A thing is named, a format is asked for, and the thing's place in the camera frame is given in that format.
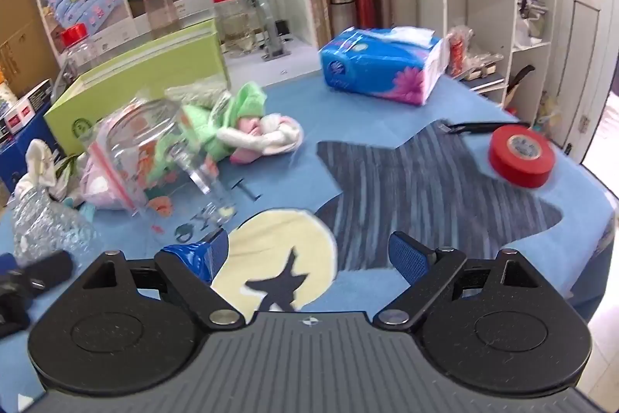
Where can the white cloth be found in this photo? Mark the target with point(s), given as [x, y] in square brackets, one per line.
[41, 164]

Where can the beige thermos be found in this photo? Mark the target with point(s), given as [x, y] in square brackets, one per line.
[403, 1]

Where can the clear jar with red lid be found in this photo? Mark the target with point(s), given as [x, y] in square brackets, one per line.
[80, 52]

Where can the green cardboard box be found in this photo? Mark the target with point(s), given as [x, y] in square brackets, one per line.
[145, 69]

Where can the blue tissue pack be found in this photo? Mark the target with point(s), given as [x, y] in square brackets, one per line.
[372, 67]

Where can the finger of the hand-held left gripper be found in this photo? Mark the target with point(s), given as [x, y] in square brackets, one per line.
[12, 306]
[48, 270]

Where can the green fleece cloth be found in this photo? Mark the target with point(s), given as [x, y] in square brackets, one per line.
[237, 113]

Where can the short steel thermos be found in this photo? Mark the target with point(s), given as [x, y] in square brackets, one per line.
[342, 14]

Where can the red snack packet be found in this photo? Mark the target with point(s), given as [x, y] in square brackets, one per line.
[459, 52]

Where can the blue star printed tablecloth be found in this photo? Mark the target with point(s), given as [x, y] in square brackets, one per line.
[435, 210]

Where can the slim steel thermos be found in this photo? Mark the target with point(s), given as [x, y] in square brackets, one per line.
[385, 4]

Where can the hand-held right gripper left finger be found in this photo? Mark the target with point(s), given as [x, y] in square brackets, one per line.
[217, 251]

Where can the clear printed plastic cup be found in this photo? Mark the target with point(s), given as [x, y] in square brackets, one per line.
[145, 151]

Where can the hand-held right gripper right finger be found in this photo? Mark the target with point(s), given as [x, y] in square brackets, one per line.
[408, 260]

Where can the pink tissue pack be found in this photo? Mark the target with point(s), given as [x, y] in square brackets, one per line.
[99, 188]

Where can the blue storage box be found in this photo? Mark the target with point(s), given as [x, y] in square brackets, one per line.
[24, 151]

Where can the red tape roll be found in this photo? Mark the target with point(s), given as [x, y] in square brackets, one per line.
[520, 156]

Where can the white shelf unit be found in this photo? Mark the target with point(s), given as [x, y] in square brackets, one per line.
[488, 11]

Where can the black and white small box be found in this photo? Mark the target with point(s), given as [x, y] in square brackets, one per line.
[22, 106]

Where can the pink and white sock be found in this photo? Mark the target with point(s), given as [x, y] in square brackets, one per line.
[271, 137]

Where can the grey metal rack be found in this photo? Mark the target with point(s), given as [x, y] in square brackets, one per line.
[271, 26]

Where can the crinkled clear plastic bag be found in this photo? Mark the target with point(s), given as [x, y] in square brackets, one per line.
[46, 224]

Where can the tall steel thermos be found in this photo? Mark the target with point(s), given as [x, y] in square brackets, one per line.
[318, 6]

